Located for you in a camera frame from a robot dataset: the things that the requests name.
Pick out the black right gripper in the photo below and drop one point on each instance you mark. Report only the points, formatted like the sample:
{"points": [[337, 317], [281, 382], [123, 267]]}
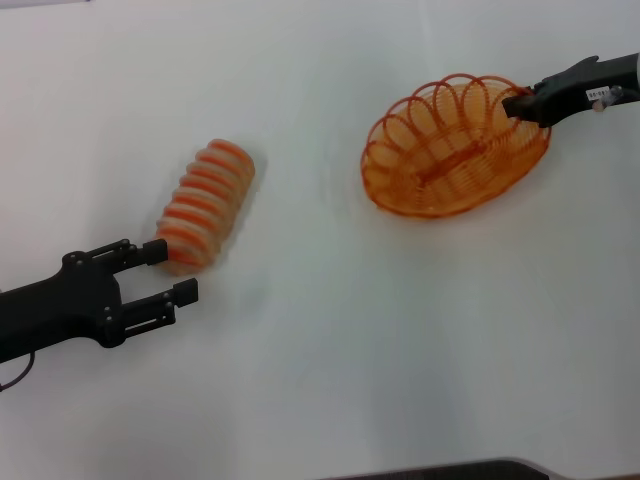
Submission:
{"points": [[580, 92]]}

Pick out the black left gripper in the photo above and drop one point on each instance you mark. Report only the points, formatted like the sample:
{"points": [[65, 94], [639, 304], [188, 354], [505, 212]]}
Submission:
{"points": [[60, 310]]}

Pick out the orange striped bread roll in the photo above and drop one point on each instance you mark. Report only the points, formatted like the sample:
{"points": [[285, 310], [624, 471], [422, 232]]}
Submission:
{"points": [[207, 200]]}

